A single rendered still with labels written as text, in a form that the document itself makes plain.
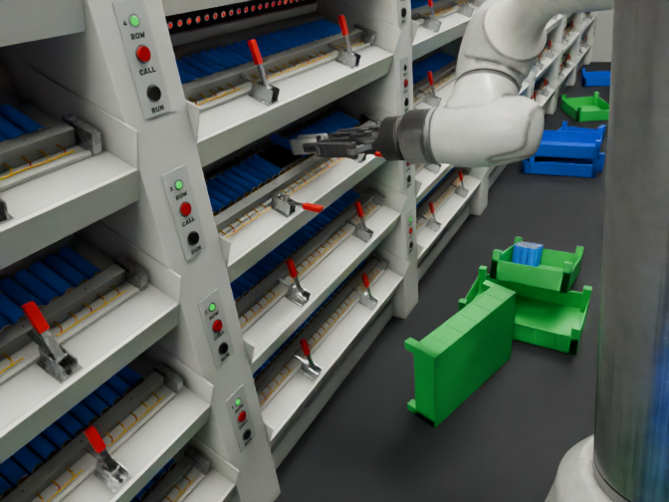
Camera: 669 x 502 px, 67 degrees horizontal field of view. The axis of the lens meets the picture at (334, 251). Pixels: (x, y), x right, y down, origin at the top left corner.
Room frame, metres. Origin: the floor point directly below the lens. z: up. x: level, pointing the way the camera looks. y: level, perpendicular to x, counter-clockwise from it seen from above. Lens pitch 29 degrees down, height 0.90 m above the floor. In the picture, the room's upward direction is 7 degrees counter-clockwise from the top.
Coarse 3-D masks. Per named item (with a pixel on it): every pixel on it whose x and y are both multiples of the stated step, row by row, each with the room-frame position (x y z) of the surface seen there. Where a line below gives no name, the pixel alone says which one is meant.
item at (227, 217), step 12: (312, 156) 0.96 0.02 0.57; (300, 168) 0.91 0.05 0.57; (312, 168) 0.94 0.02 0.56; (276, 180) 0.86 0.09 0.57; (288, 180) 0.87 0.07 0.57; (264, 192) 0.82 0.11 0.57; (240, 204) 0.77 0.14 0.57; (252, 204) 0.78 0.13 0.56; (216, 216) 0.73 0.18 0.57; (228, 216) 0.74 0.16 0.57; (240, 216) 0.76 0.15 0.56; (240, 228) 0.73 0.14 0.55
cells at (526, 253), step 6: (516, 246) 1.33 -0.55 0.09; (522, 246) 1.32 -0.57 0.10; (528, 246) 1.32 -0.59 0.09; (534, 246) 1.33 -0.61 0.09; (540, 246) 1.34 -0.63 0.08; (516, 252) 1.32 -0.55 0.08; (522, 252) 1.31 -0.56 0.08; (528, 252) 1.31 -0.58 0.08; (534, 252) 1.29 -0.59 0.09; (540, 252) 1.32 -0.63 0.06; (516, 258) 1.31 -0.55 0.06; (522, 258) 1.30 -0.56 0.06; (528, 258) 1.29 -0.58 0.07; (534, 258) 1.30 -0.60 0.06; (540, 258) 1.34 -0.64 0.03; (528, 264) 1.28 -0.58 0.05; (534, 264) 1.29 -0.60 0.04
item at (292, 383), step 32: (384, 256) 1.18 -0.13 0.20; (352, 288) 1.05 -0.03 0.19; (384, 288) 1.10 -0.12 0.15; (320, 320) 0.94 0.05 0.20; (352, 320) 0.98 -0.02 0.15; (288, 352) 0.84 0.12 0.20; (320, 352) 0.87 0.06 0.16; (256, 384) 0.75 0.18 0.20; (288, 384) 0.78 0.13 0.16; (320, 384) 0.82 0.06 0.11; (288, 416) 0.71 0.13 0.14
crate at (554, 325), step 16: (480, 272) 1.25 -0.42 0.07; (480, 288) 1.25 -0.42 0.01; (512, 288) 1.21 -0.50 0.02; (528, 288) 1.18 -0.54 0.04; (464, 304) 1.09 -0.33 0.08; (528, 304) 1.15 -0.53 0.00; (544, 304) 1.14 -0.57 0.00; (560, 304) 1.13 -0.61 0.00; (576, 304) 1.11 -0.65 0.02; (528, 320) 1.08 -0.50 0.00; (544, 320) 1.08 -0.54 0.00; (560, 320) 1.07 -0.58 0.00; (576, 320) 1.06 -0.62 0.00; (528, 336) 1.00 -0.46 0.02; (544, 336) 0.98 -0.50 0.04; (560, 336) 0.95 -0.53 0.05; (576, 336) 0.94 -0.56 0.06; (576, 352) 0.94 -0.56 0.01
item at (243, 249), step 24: (360, 120) 1.18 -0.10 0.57; (336, 168) 0.98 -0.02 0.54; (360, 168) 1.01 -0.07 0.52; (288, 192) 0.87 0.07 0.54; (312, 192) 0.88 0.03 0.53; (336, 192) 0.93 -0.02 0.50; (264, 216) 0.79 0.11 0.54; (312, 216) 0.87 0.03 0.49; (240, 240) 0.72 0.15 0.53; (264, 240) 0.73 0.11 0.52; (240, 264) 0.69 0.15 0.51
